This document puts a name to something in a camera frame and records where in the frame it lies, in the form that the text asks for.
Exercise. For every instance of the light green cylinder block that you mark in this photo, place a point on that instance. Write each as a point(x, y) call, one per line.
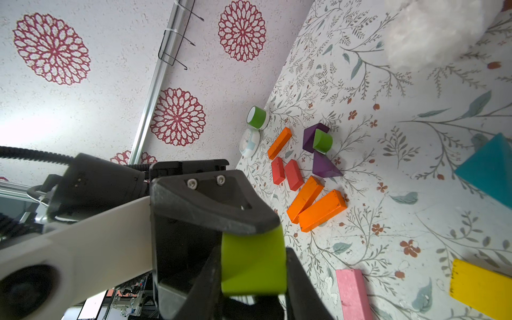
point(254, 264)

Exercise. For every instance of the magenta pink block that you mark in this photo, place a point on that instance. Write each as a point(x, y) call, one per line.
point(353, 295)

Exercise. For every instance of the purple triangle block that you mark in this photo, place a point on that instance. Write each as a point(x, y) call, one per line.
point(324, 167)
point(309, 134)

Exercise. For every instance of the small green cylinder block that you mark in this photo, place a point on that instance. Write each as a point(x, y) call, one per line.
point(322, 141)

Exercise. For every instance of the middle orange long block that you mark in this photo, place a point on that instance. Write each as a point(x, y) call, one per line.
point(305, 198)

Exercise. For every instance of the left red block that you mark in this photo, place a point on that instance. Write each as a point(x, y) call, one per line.
point(278, 171)

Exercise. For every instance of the black wire wall rack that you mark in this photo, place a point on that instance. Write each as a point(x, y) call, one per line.
point(174, 33)

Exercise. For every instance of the red block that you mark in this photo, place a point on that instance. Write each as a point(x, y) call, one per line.
point(278, 171)
point(293, 175)

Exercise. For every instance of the white teddy bear pink shirt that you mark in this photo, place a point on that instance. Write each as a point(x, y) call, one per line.
point(435, 33)

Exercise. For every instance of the right orange long block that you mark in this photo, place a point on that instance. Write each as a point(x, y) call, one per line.
point(322, 210)

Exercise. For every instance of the left purple triangle block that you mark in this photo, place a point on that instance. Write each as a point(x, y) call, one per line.
point(309, 134)

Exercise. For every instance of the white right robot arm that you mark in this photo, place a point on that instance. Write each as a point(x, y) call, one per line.
point(97, 236)

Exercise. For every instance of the teal triangle block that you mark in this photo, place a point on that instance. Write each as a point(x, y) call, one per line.
point(489, 168)

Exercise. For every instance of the right purple triangle block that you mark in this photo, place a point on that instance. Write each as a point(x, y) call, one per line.
point(324, 167)

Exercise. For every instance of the right red block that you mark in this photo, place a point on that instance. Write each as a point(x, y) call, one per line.
point(293, 175)

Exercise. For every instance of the left orange long block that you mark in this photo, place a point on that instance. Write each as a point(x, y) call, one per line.
point(279, 143)

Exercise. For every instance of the orange long block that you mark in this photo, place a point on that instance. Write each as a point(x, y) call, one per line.
point(322, 210)
point(305, 198)
point(279, 143)

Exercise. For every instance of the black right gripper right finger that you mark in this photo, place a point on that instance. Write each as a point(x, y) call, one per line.
point(302, 300)

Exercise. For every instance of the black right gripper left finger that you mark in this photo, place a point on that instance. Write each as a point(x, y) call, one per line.
point(189, 215)

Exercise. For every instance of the green tape roll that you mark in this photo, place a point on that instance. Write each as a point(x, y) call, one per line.
point(258, 118)

